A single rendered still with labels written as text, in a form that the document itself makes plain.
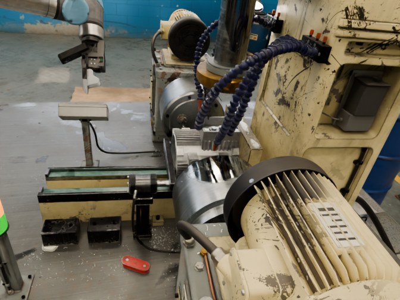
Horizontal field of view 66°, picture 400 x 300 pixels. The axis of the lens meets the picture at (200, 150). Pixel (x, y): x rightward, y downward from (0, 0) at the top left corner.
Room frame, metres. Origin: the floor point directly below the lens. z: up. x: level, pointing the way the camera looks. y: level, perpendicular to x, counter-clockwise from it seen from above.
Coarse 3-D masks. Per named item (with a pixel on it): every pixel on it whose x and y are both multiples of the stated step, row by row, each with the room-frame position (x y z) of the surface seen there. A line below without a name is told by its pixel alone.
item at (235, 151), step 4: (172, 132) 0.92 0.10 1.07; (180, 148) 0.80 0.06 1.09; (232, 148) 0.84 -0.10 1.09; (236, 148) 0.84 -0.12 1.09; (176, 152) 0.80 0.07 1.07; (180, 152) 0.79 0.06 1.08; (232, 152) 0.83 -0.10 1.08; (236, 152) 0.83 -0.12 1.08; (176, 156) 0.79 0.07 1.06; (180, 156) 0.79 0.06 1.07; (236, 156) 0.84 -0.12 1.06
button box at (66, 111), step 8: (64, 104) 1.00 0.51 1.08; (72, 104) 1.01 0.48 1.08; (80, 104) 1.02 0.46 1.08; (88, 104) 1.02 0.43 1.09; (96, 104) 1.03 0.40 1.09; (104, 104) 1.04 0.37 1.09; (64, 112) 0.98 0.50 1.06; (72, 112) 0.99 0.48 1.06; (80, 112) 1.00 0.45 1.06; (88, 112) 1.00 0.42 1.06; (96, 112) 1.01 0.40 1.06; (104, 112) 1.02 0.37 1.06; (96, 120) 1.05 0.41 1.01; (104, 120) 1.05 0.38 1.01
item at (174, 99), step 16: (176, 80) 1.21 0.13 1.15; (192, 80) 1.19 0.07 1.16; (160, 96) 1.21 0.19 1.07; (176, 96) 1.07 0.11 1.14; (192, 96) 1.07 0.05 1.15; (160, 112) 1.13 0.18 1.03; (176, 112) 1.05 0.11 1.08; (192, 112) 1.07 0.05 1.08; (176, 128) 1.06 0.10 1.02; (192, 128) 1.07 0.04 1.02
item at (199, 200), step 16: (208, 160) 0.66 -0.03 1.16; (224, 160) 0.66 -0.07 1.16; (240, 160) 0.68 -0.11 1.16; (192, 176) 0.62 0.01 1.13; (208, 176) 0.60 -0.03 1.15; (224, 176) 0.59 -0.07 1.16; (176, 192) 0.61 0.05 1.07; (192, 192) 0.56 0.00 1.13; (208, 192) 0.54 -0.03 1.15; (224, 192) 0.54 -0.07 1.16; (176, 208) 0.57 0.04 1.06; (192, 208) 0.52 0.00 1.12; (208, 208) 0.51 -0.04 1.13; (176, 224) 0.55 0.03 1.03
